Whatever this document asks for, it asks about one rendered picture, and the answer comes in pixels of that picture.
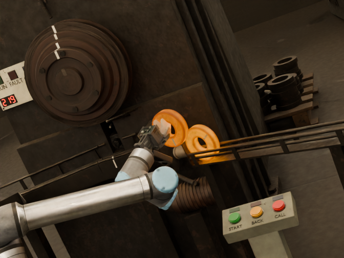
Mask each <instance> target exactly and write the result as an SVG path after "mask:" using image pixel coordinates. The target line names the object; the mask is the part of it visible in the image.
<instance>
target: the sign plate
mask: <svg viewBox="0 0 344 258"><path fill-rule="evenodd" d="M24 62H25V61H23V62H20V63H18V64H15V65H13V66H10V67H8V68H5V69H3V70H0V77H1V79H2V81H3V83H2V84H0V105H1V107H2V109H3V111H4V110H7V109H9V108H12V107H14V106H17V105H20V104H23V103H25V102H28V101H31V100H33V99H32V97H31V95H30V93H29V91H28V88H27V85H26V82H25V76H24V70H23V67H24ZM12 71H15V73H16V75H17V77H18V78H16V79H13V80H11V79H10V77H9V75H8V73H9V72H12ZM10 96H12V97H11V99H10ZM13 97H14V98H13ZM2 99H4V100H5V101H6V102H5V101H4V100H2ZM9 99H10V100H9ZM12 99H15V101H16V102H15V101H14V100H12ZM10 101H11V102H10ZM3 102H5V103H4V105H3ZM13 102H14V103H13ZM5 105H6V106H5Z"/></svg>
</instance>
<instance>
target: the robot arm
mask: <svg viewBox="0 0 344 258"><path fill-rule="evenodd" d="M160 122H161V123H160ZM160 122H159V121H157V120H154V121H153V124H154V125H151V126H145V127H142V129H141V130H140V132H139V134H138V135H137V136H138V138H139V139H140V141H139V143H135V144H134V147H135V149H134V150H133V151H132V153H131V154H130V156H129V158H128V159H127V161H126V162H125V164H124V165H123V167H122V169H121V170H120V172H119V173H118V175H117V177H116V179H115V182H113V183H109V184H105V185H101V186H97V187H93V188H89V189H85V190H81V191H77V192H73V193H69V194H66V195H62V196H57V197H53V198H49V199H45V200H41V201H37V202H33V203H29V204H25V205H20V204H19V203H17V202H14V203H10V204H6V205H4V206H1V207H0V258H27V255H26V253H25V248H24V246H23V243H22V241H21V238H22V237H24V236H25V235H26V233H27V232H28V231H29V230H33V229H37V228H41V227H45V226H49V225H53V224H57V223H60V222H64V221H68V220H72V219H76V218H80V217H84V216H88V215H91V214H95V213H98V212H102V211H106V210H110V209H114V208H118V207H122V206H125V205H130V204H134V203H137V202H141V201H145V200H147V201H149V202H150V203H152V204H154V205H156V206H158V207H159V208H161V209H164V210H167V209H169V207H170V206H171V204H172V202H173V201H174V199H175V197H176V195H177V193H178V189H177V187H178V181H179V179H178V175H177V173H176V172H175V171H174V170H173V169H172V168H170V167H167V166H162V167H159V168H157V169H156V170H155V171H154V172H151V173H148V171H149V170H150V168H151V166H152V165H153V163H154V161H157V162H159V163H162V164H171V163H172V161H173V158H172V157H170V156H167V155H165V154H163V153H160V152H158V150H159V148H161V147H162V146H163V145H164V144H165V143H166V142H167V140H168V139H169V137H170V135H171V124H170V123H168V122H166V121H165V120H164V119H161V121H160Z"/></svg>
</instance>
